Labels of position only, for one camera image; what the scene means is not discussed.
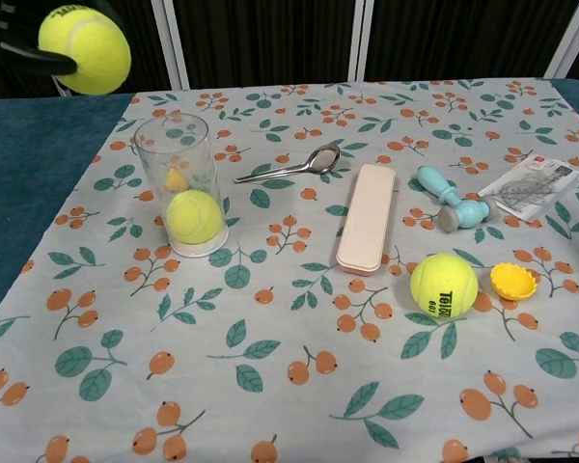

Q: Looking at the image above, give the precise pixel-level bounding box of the left black five-finger robot hand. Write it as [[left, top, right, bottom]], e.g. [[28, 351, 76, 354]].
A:
[[0, 0, 79, 77]]

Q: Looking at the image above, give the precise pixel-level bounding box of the yellow-green tennis ball small print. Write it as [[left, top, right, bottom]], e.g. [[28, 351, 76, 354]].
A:
[[38, 4, 133, 96]]

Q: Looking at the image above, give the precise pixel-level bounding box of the clear plastic ball tube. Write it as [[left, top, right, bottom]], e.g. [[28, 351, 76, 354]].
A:
[[133, 112, 231, 259]]

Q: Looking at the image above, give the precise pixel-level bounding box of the plain yellow-green tennis ball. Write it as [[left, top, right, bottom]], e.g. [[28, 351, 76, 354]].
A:
[[165, 188, 224, 245]]

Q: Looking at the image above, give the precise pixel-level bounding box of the yellow-green tennis ball Teloon print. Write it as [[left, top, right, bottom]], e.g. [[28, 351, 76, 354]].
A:
[[409, 253, 480, 321]]

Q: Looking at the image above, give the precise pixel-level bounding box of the teal table cover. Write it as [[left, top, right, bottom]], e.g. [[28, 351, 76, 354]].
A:
[[0, 76, 579, 330]]

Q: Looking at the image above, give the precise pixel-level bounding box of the metal spoon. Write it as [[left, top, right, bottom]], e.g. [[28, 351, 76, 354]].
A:
[[233, 143, 343, 185]]

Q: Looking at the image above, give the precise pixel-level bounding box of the pink rectangular cutlery case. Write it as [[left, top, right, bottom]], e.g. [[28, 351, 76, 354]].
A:
[[335, 163, 399, 278]]

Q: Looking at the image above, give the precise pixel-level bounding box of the floral leaf and berry cloth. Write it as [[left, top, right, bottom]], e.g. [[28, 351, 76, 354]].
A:
[[0, 78, 579, 463]]

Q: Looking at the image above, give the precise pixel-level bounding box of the light blue toy hammer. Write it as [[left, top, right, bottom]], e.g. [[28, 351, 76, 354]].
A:
[[416, 164, 500, 234]]

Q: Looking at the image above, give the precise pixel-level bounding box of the clear packet with printed card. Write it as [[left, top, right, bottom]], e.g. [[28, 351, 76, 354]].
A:
[[477, 153, 579, 224]]

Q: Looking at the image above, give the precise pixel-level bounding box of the yellow jagged eggshell cup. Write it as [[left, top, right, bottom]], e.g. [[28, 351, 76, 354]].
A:
[[489, 261, 538, 302]]

